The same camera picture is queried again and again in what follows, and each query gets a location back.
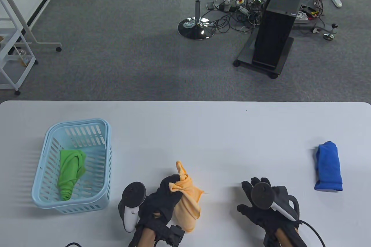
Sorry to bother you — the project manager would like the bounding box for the person's left hand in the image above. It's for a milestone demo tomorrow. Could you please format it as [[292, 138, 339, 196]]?
[[128, 175, 183, 247]]

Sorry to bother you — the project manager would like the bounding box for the black right glove cable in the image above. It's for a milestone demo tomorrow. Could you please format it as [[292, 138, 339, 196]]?
[[299, 219, 326, 247]]

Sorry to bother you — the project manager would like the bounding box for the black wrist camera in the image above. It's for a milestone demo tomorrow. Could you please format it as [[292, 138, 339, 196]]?
[[263, 233, 277, 247], [161, 224, 185, 247]]

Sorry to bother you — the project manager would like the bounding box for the orange towel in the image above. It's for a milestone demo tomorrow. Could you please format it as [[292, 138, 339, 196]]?
[[169, 160, 205, 233]]

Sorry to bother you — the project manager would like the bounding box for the light blue plastic basket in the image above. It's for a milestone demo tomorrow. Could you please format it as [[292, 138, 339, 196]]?
[[31, 118, 112, 215]]

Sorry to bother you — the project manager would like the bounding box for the black and white left controller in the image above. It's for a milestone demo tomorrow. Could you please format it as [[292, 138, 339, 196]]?
[[118, 182, 147, 233]]

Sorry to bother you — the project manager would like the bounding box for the green towel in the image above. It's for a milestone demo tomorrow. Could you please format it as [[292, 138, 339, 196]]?
[[57, 149, 87, 201]]

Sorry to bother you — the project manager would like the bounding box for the person's right hand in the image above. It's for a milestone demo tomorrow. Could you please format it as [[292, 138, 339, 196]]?
[[237, 177, 300, 244]]

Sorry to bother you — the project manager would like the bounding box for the tangle of floor cables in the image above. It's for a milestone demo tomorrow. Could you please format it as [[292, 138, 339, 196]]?
[[205, 0, 329, 34]]

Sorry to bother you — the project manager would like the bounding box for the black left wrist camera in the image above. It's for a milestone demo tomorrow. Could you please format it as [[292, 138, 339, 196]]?
[[161, 224, 185, 247]]

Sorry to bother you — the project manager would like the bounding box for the person's right forearm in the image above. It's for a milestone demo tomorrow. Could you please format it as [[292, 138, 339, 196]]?
[[274, 227, 308, 247]]

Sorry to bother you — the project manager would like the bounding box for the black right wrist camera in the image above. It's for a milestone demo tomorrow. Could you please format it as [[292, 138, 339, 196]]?
[[263, 233, 277, 247]]

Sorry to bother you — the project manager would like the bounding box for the black and white right controller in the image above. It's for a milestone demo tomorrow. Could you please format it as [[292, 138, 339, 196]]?
[[251, 182, 301, 223]]

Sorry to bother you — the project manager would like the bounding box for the blue rectangular towel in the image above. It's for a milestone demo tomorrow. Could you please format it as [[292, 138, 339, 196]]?
[[314, 141, 343, 192]]

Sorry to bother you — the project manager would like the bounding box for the black and white controller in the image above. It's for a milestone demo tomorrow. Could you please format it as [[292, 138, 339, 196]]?
[[118, 182, 147, 233], [251, 182, 301, 223]]

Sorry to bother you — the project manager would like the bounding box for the white metal shelf rack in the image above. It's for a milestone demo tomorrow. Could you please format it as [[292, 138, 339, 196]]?
[[0, 0, 39, 95]]

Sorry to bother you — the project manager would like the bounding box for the grey power strip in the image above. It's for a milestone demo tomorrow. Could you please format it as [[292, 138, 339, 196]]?
[[207, 1, 232, 12]]

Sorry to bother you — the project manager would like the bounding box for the person's left forearm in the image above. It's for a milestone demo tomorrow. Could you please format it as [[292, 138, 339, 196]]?
[[139, 228, 157, 247]]

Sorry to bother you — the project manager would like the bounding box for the black computer tower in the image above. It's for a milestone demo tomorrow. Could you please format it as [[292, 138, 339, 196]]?
[[252, 0, 308, 71]]

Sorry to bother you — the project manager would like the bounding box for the small stand with black knob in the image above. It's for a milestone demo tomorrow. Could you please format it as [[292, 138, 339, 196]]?
[[312, 23, 339, 41]]

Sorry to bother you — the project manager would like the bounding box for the black wheeled cart base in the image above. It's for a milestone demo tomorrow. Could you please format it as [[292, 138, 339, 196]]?
[[233, 36, 295, 79]]

